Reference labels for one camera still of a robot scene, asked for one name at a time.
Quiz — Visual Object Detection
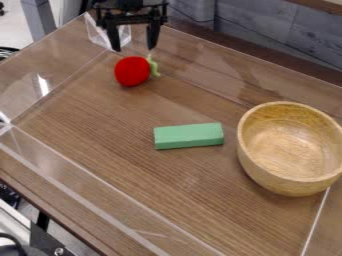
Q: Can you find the clear acrylic tray wall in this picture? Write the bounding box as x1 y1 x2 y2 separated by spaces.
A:
0 20 342 256

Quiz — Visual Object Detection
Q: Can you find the red plush fruit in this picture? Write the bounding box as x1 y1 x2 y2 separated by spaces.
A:
114 56 160 87

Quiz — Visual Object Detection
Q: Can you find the grey table leg post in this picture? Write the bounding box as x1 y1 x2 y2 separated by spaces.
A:
20 0 56 41

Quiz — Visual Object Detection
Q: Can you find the black clamp bracket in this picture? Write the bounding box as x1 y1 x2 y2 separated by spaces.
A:
0 229 78 256

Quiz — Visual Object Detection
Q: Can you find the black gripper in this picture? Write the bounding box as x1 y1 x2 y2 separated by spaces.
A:
94 0 168 52

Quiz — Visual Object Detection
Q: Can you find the green rectangular block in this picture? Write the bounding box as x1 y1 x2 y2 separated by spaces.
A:
154 123 225 150

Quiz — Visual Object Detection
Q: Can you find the wooden bowl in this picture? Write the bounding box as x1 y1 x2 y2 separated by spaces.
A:
237 101 342 197

